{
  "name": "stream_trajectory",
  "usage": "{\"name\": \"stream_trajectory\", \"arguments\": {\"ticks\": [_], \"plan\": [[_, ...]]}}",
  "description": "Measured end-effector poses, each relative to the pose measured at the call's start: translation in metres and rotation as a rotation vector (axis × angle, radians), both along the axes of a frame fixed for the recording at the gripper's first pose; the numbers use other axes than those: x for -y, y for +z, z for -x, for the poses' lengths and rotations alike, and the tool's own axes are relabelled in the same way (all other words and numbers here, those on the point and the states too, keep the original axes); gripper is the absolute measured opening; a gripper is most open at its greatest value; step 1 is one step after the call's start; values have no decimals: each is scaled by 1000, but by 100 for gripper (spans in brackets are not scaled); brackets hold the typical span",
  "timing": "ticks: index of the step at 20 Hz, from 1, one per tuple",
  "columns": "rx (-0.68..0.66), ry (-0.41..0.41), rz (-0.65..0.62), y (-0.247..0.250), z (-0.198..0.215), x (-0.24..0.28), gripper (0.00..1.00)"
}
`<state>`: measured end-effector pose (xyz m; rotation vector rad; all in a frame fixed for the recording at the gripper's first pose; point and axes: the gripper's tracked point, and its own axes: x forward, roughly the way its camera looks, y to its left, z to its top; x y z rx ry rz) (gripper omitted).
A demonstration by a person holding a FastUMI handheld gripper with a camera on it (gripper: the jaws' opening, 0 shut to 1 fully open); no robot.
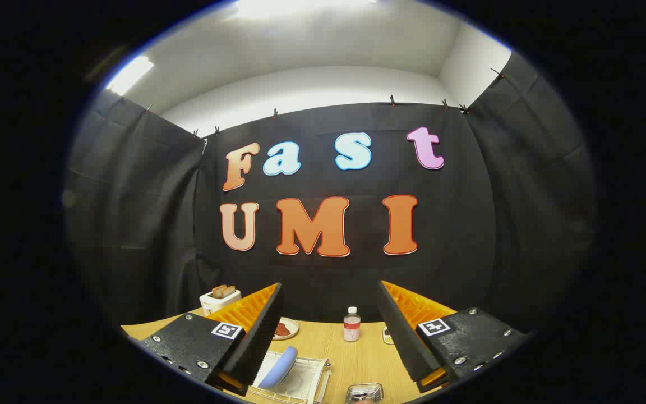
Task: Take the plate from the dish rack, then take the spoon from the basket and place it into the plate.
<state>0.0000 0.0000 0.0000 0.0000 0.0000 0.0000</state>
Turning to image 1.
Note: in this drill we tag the red meat pieces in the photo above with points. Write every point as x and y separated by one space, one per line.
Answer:
281 330

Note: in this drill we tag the white divided condiment dish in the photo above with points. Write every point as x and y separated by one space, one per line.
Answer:
387 335

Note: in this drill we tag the beige round plate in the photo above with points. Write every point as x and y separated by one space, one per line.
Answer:
293 325

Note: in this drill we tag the clear bottle with red label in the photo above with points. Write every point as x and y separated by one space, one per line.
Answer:
351 328

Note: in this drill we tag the blue plate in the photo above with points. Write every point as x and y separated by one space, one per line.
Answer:
278 367

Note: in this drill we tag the ceiling light panel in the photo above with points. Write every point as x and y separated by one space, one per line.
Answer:
129 74

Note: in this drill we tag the black backdrop cloth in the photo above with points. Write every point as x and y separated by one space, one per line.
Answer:
345 280

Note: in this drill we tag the row of black cloth clips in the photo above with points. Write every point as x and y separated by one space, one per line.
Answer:
392 100

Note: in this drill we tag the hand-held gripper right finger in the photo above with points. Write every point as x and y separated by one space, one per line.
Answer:
401 336

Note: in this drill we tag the white toaster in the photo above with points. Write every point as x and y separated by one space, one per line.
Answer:
216 304

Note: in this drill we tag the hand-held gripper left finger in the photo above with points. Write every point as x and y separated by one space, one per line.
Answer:
261 336

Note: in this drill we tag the toast slices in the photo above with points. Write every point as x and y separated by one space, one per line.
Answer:
222 291

